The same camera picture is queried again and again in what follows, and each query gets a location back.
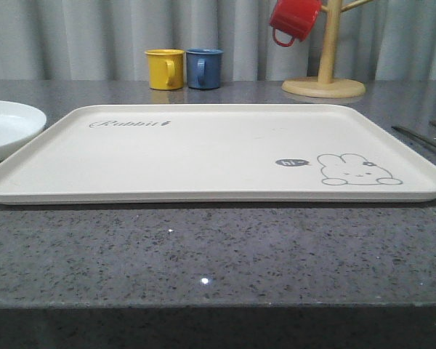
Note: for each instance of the white round plate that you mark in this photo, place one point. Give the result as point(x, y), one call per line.
point(19, 123)

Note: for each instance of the steel chopstick pair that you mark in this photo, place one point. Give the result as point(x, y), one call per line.
point(426, 141)

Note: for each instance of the blue enamel mug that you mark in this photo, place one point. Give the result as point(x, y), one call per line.
point(204, 68)

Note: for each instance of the yellow enamel mug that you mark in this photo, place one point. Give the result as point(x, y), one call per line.
point(166, 68)

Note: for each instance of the cream rabbit serving tray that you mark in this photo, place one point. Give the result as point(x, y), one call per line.
point(165, 153)

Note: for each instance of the wooden mug tree stand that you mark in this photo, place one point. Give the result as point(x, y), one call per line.
point(325, 85)

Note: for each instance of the red enamel mug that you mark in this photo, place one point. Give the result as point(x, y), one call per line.
point(295, 18)

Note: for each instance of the grey pleated curtain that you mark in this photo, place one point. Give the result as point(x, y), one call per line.
point(107, 40)

